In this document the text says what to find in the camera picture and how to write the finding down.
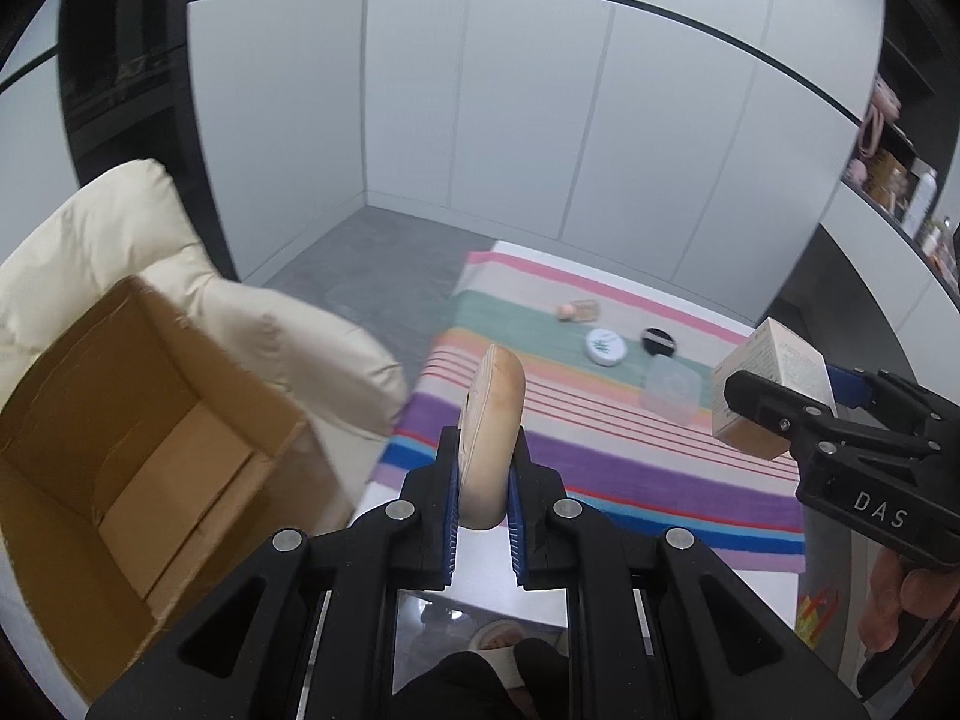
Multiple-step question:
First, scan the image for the beige round powder puff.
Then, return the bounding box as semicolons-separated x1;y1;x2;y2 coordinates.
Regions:
457;344;526;530

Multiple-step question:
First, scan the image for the translucent square plastic box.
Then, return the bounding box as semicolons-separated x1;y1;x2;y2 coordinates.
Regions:
641;356;703;424

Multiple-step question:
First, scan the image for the black round compact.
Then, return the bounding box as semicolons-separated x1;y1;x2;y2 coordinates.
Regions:
640;328;677;358

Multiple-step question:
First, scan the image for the white round cream jar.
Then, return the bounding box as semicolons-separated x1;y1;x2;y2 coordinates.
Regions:
584;328;628;367

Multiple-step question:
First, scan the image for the clear glass foundation bottle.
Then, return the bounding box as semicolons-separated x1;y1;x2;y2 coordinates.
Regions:
555;299;601;323

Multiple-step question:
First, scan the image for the person's right hand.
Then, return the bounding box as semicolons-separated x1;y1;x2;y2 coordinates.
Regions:
857;548;958;653

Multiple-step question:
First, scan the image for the person's slippered foot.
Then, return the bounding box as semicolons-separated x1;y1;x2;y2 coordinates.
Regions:
469;619;568;691

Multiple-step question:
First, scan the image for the cream padded armchair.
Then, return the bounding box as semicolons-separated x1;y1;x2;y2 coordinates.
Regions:
2;160;409;533

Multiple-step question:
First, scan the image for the black trousers leg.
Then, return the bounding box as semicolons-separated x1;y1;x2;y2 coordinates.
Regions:
389;639;571;718

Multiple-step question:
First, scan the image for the colourful striped blanket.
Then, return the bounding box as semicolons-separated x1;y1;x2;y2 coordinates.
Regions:
371;245;805;574

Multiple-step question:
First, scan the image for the brown box on shelf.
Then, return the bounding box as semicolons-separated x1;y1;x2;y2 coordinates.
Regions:
864;148;908;215

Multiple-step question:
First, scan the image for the brown cardboard box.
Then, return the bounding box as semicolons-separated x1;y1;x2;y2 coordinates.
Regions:
2;278;350;699

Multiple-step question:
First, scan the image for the pink bag on shelf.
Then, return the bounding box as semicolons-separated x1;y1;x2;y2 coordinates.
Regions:
857;75;901;161

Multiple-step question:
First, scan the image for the black tall shelf unit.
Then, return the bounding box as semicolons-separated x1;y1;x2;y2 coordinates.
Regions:
57;0;238;280

